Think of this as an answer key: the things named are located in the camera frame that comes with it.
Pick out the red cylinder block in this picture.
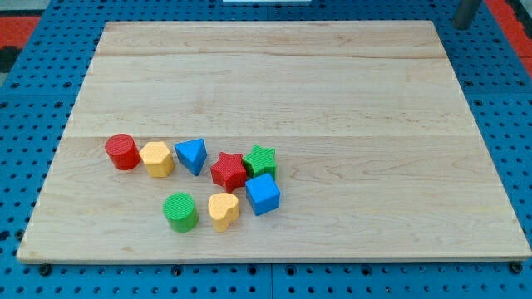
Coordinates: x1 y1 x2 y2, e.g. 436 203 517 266
105 134 140 170

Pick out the yellow hexagon block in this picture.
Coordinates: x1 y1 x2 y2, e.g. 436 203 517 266
140 141 175 178

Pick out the red star block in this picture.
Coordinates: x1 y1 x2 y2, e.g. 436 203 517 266
210 152 247 193

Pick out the grey metal pole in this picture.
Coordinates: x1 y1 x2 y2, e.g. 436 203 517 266
451 0 482 30

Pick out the blue triangle block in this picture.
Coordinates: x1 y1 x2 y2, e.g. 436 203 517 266
174 139 207 176

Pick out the blue cube block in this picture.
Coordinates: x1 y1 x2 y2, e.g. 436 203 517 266
245 174 281 216

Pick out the green star block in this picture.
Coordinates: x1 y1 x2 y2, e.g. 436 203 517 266
243 145 277 179

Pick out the yellow heart block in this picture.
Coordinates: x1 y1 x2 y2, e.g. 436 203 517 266
208 193 240 233

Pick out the wooden board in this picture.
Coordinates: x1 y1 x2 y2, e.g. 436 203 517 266
17 21 531 264

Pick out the green cylinder block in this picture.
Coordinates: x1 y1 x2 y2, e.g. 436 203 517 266
163 192 199 233

